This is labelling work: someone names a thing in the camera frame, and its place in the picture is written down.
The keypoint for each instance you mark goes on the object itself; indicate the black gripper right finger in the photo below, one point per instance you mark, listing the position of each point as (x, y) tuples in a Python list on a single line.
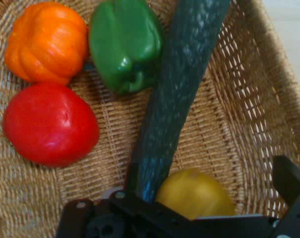
[(291, 183)]

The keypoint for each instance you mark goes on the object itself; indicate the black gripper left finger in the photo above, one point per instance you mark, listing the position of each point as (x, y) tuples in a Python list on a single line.
[(100, 218)]

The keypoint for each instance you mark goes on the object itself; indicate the long dark green cucumber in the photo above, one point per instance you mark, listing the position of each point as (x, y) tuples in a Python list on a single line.
[(179, 81)]

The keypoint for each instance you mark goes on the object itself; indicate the woven wicker basket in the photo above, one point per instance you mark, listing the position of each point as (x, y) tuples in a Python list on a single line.
[(239, 129)]

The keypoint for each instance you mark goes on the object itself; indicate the brown potato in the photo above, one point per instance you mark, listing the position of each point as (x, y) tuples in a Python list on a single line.
[(194, 193)]

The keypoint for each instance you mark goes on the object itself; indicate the red bell pepper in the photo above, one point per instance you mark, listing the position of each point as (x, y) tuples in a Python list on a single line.
[(50, 124)]

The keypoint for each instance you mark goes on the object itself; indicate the green bell pepper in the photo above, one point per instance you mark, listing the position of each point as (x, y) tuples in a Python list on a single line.
[(125, 44)]

